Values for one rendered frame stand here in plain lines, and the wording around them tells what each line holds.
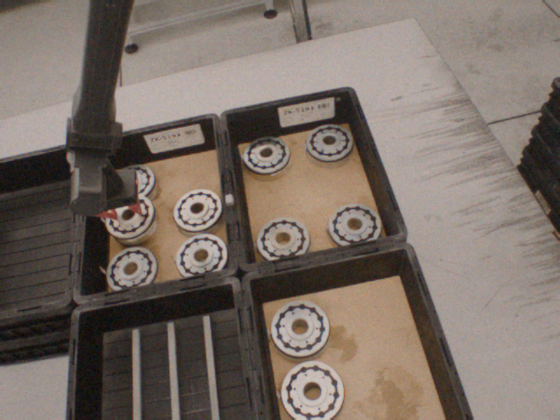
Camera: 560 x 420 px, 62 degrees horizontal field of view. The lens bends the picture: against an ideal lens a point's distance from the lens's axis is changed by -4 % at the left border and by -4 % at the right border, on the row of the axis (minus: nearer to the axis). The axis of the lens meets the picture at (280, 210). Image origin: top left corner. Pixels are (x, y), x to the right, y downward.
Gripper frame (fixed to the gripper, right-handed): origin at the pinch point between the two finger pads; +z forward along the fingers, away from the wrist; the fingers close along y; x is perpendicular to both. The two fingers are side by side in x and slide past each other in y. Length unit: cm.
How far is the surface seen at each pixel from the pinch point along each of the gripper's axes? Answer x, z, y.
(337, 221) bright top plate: -9.0, 5.1, 40.4
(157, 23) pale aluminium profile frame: 183, 80, -19
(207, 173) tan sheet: 11.7, 7.8, 15.5
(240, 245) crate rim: -14.1, -2.6, 22.0
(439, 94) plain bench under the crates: 34, 23, 79
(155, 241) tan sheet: -3.5, 7.2, 3.2
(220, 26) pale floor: 187, 95, 15
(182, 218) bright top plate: -1.1, 4.4, 10.0
